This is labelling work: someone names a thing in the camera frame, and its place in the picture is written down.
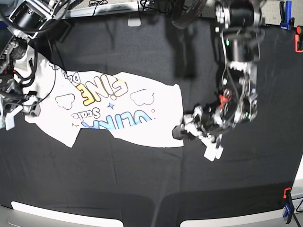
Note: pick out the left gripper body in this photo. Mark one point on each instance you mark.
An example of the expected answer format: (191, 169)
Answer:
(204, 123)

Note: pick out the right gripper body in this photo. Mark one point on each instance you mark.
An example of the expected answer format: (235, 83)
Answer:
(25, 103)

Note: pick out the white printed t-shirt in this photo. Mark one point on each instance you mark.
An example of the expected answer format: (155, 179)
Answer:
(133, 108)

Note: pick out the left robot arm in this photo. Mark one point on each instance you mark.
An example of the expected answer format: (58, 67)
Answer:
(238, 27)

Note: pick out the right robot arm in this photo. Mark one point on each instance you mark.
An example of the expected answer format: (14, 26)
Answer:
(28, 20)

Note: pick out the black table cloth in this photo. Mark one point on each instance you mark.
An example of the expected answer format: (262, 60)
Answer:
(104, 177)

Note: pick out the red clamp lower right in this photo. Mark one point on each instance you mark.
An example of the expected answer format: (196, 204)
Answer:
(286, 192)

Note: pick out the red clamp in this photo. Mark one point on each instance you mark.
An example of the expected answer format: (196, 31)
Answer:
(286, 192)
(298, 40)

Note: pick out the blue clamp lower right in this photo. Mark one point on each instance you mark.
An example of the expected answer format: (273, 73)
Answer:
(288, 209)

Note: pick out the blue clamp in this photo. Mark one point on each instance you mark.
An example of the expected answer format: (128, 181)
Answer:
(288, 209)
(287, 22)

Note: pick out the blue clamp upper right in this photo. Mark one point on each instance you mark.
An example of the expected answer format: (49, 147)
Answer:
(287, 22)

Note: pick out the red clamp upper right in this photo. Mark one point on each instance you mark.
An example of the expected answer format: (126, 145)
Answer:
(298, 40)

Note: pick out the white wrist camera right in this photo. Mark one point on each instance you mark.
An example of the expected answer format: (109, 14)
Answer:
(8, 121)

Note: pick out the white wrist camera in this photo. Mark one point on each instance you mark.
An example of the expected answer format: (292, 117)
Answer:
(213, 150)
(8, 121)

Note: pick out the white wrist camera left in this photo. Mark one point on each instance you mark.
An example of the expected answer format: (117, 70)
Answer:
(213, 150)

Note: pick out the camera mount pole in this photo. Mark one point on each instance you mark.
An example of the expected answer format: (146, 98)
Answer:
(182, 19)

